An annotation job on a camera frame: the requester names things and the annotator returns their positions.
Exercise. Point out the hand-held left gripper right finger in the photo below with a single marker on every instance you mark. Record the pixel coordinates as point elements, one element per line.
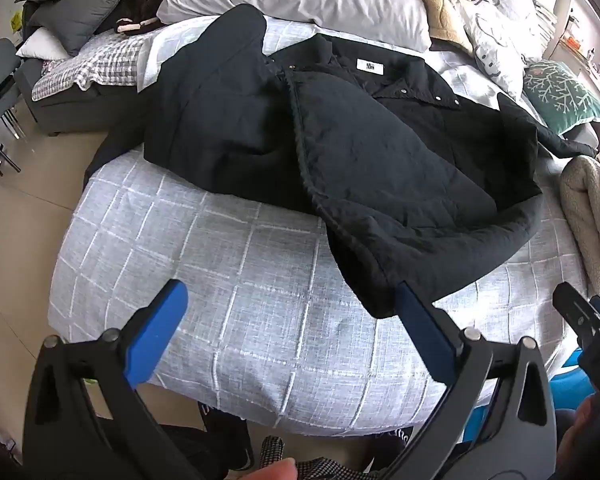
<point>425,332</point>

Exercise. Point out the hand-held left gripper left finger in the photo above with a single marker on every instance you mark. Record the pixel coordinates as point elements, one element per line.
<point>155,332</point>

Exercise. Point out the black quilted jacket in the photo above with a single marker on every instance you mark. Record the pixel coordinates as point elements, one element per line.
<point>360,160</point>

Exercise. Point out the person's right hand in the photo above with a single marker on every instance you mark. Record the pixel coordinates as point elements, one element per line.
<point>590,417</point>

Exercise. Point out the person's left hand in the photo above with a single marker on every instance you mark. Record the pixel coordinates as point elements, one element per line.
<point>275,471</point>

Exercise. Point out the cream fleece blanket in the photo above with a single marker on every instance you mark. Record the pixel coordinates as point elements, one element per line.
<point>592,215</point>

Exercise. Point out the black shoe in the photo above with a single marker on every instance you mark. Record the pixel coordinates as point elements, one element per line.
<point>392,442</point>
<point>227,432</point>

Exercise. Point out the houndstooth trousers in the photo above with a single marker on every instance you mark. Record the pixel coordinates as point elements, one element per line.
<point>325,467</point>

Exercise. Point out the green coral print cushion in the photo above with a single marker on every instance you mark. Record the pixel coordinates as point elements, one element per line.
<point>560,92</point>

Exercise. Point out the grey sofa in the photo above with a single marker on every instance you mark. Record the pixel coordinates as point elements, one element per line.
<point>55,107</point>

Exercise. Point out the plaid sofa blanket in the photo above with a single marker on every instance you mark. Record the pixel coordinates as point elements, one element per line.
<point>87,67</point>

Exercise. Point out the white cartoon print pillow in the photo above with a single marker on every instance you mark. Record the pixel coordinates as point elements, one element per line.
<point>495,35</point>

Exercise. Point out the small white pillow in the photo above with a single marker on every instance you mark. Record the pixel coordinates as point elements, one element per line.
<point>42,45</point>

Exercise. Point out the grey pillows pile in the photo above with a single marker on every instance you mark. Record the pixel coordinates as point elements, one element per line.
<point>75,2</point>

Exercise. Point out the white wall shelf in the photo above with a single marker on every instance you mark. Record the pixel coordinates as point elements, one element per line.
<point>582,35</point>

